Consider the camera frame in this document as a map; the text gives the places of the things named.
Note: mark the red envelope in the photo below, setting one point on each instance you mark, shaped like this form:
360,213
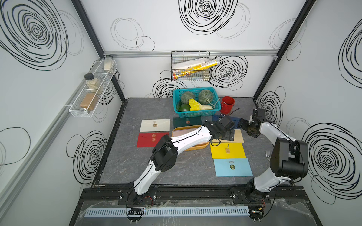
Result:
150,139

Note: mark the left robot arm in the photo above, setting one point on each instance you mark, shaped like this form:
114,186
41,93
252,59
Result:
166,151

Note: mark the silver fork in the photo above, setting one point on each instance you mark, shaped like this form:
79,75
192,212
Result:
268,155

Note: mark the dark green envelope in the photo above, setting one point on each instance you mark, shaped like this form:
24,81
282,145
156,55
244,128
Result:
188,121

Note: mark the green melon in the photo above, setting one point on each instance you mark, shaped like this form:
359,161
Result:
206,97
186,96

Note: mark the green pepper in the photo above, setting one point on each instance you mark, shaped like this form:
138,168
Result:
184,108

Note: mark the pink envelope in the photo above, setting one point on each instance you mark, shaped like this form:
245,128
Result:
186,131

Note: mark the brown block package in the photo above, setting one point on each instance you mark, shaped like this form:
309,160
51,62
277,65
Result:
89,102

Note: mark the teal plastic basket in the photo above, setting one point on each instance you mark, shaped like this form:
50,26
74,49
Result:
177,94

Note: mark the yellow storage box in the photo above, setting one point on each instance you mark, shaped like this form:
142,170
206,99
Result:
198,136

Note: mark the white slotted cable duct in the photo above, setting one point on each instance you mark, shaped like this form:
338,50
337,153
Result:
168,212

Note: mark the yellow foil roll box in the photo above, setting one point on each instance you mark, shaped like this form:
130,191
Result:
195,68

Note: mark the yellow envelope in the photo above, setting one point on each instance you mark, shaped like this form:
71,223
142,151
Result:
227,151

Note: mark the red cup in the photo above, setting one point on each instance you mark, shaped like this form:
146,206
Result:
227,104

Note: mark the white wrap box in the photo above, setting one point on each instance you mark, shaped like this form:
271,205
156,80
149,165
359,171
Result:
189,64

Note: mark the white envelope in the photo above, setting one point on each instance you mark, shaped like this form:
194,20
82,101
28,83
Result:
155,125

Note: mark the white wire wall shelf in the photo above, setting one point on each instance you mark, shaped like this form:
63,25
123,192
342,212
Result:
106,93

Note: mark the black wire wall basket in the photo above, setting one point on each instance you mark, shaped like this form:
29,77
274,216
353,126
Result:
182,56

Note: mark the light blue envelope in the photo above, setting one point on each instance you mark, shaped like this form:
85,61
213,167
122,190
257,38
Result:
234,167

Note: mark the navy blue envelope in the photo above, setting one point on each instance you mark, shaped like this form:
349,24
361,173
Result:
234,119

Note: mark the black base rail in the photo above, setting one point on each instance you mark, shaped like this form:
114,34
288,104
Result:
158,193

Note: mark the right green melon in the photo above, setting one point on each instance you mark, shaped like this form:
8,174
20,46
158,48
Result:
206,97

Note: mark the left green melon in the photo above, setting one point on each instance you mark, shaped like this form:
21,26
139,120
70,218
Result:
186,96

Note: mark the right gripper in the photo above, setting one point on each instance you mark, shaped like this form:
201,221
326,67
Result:
252,133

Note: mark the beige envelope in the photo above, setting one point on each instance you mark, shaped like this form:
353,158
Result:
238,138

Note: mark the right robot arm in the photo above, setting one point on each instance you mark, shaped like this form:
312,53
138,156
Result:
288,158

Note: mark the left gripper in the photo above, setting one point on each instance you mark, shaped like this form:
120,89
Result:
228,136

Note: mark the yellow white cabbage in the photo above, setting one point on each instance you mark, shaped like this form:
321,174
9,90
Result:
196,106

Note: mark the clear lid jar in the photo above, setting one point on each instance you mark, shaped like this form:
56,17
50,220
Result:
108,62

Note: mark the black lid spice jar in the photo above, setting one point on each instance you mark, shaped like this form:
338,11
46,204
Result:
92,82

